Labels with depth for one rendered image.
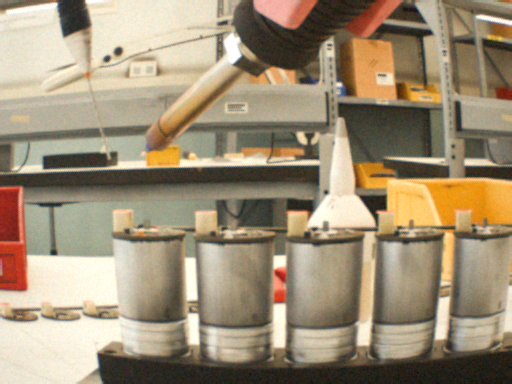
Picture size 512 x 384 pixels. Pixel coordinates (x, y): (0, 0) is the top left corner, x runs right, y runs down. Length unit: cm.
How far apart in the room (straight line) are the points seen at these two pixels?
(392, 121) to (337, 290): 462
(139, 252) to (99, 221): 436
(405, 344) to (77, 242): 440
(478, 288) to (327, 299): 5
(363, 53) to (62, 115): 226
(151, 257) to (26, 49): 442
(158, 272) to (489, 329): 11
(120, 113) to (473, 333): 226
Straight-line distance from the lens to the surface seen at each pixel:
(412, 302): 27
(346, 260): 27
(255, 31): 21
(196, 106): 25
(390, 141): 488
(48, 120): 251
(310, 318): 27
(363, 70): 442
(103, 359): 29
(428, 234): 27
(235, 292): 27
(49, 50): 467
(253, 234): 28
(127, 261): 28
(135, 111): 250
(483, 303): 27
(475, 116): 276
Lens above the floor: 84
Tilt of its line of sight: 4 degrees down
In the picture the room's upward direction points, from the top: 1 degrees counter-clockwise
